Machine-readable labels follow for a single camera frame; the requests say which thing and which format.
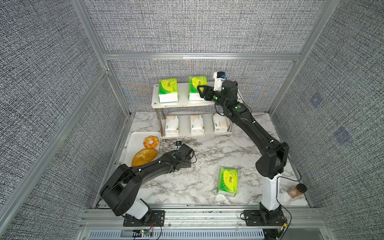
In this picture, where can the white tissue pack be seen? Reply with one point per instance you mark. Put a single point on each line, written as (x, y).
(197, 124)
(172, 125)
(219, 123)

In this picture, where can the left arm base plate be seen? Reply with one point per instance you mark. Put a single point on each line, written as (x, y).
(152, 217)

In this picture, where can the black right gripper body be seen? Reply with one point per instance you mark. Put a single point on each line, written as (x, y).
(219, 97)

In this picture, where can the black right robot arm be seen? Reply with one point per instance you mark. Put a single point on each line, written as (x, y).
(273, 158)

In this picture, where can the golden oval bread loaf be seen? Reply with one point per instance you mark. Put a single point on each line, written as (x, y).
(144, 156)

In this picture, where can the spice jar black lid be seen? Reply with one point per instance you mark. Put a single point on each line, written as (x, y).
(297, 191)

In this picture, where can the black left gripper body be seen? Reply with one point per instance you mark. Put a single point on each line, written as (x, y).
(188, 160)

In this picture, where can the glazed ring donut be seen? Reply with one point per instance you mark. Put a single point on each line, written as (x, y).
(151, 142)

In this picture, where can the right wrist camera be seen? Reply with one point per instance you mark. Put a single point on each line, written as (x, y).
(219, 78)

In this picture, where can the green tissue pack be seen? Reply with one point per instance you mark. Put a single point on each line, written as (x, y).
(194, 82)
(228, 182)
(168, 91)

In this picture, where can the white slotted cable duct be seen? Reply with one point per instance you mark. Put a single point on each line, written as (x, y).
(179, 234)

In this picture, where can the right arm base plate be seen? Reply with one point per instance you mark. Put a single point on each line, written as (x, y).
(264, 218)

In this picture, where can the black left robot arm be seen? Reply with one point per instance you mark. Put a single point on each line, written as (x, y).
(121, 189)

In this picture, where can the white plastic tray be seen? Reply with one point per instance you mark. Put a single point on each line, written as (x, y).
(134, 145)

